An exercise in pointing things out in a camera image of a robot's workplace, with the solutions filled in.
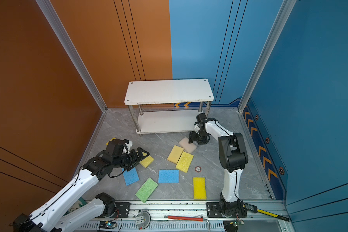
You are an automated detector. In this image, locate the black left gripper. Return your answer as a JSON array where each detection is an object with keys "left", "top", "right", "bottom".
[{"left": 113, "top": 146, "right": 150, "bottom": 171}]

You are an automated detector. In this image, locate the white foam sponge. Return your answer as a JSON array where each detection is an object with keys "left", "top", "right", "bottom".
[{"left": 179, "top": 137, "right": 197, "bottom": 154}]

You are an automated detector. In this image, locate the yellow foam sponge front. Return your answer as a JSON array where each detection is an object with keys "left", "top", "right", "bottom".
[{"left": 193, "top": 177, "right": 207, "bottom": 200}]

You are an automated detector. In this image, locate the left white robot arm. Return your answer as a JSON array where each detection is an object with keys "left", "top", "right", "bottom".
[{"left": 12, "top": 139, "right": 150, "bottom": 232}]

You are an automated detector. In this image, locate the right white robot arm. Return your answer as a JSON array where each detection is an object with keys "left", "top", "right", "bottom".
[{"left": 189, "top": 113, "right": 248, "bottom": 218}]

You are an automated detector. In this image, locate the white two-tier metal shelf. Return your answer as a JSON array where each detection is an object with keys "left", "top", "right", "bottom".
[{"left": 124, "top": 79, "right": 214, "bottom": 135}]

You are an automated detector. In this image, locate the yellow cellulose sponge left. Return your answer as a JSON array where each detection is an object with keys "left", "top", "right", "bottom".
[{"left": 140, "top": 155, "right": 154, "bottom": 168}]

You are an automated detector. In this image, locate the yellow cellulose sponge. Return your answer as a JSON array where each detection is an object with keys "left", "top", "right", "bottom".
[
  {"left": 176, "top": 152, "right": 194, "bottom": 173},
  {"left": 140, "top": 155, "right": 154, "bottom": 168}
]

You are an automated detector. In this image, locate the orange-yellow thick sponge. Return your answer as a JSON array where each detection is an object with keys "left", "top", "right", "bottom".
[{"left": 167, "top": 146, "right": 184, "bottom": 164}]

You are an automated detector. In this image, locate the yellow cellulose sponge right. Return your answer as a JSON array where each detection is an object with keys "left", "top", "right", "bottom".
[{"left": 176, "top": 152, "right": 194, "bottom": 173}]

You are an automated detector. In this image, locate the blue cellulose sponge left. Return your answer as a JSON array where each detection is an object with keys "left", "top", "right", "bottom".
[{"left": 123, "top": 167, "right": 139, "bottom": 186}]

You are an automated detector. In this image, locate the blue cellulose sponge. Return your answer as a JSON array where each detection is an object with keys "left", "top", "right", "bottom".
[
  {"left": 158, "top": 170, "right": 179, "bottom": 184},
  {"left": 123, "top": 167, "right": 139, "bottom": 186}
]

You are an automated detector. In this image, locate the blue cellulose sponge centre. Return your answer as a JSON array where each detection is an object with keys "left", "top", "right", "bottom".
[{"left": 158, "top": 170, "right": 179, "bottom": 184}]

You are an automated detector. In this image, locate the green cellulose sponge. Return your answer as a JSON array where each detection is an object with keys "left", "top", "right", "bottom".
[{"left": 135, "top": 178, "right": 158, "bottom": 203}]

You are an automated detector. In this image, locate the round grey socket plate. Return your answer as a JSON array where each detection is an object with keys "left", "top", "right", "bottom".
[{"left": 135, "top": 210, "right": 151, "bottom": 230}]

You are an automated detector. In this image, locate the green circuit board left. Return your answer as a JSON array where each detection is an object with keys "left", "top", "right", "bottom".
[{"left": 98, "top": 221, "right": 118, "bottom": 231}]

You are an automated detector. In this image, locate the yellow black tape measure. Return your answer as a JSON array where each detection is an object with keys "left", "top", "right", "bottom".
[{"left": 244, "top": 203, "right": 290, "bottom": 222}]

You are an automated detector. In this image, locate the circuit board right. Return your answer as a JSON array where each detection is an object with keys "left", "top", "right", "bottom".
[{"left": 230, "top": 218, "right": 245, "bottom": 228}]

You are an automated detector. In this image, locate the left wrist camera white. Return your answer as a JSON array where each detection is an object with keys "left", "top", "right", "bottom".
[{"left": 123, "top": 139, "right": 132, "bottom": 154}]

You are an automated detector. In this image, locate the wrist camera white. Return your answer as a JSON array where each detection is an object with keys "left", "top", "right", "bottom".
[
  {"left": 123, "top": 139, "right": 132, "bottom": 154},
  {"left": 194, "top": 122, "right": 201, "bottom": 133}
]

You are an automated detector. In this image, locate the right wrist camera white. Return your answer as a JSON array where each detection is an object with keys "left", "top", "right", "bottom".
[{"left": 194, "top": 122, "right": 201, "bottom": 133}]

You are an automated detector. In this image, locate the small red ring marker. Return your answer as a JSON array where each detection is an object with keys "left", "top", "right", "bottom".
[{"left": 195, "top": 166, "right": 202, "bottom": 173}]

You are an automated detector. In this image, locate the aluminium front rail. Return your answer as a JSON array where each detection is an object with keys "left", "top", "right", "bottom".
[{"left": 77, "top": 200, "right": 294, "bottom": 232}]

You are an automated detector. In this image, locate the red handled tool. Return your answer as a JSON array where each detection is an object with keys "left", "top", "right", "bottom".
[{"left": 164, "top": 215, "right": 211, "bottom": 232}]

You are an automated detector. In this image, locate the aluminium left corner post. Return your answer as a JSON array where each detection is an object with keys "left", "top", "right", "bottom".
[{"left": 36, "top": 0, "right": 108, "bottom": 113}]

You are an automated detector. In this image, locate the aluminium corner post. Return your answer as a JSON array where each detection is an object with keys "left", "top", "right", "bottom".
[
  {"left": 238, "top": 0, "right": 297, "bottom": 113},
  {"left": 36, "top": 0, "right": 108, "bottom": 113}
]

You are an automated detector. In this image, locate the aluminium right corner post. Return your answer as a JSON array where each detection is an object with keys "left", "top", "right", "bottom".
[{"left": 238, "top": 0, "right": 297, "bottom": 113}]

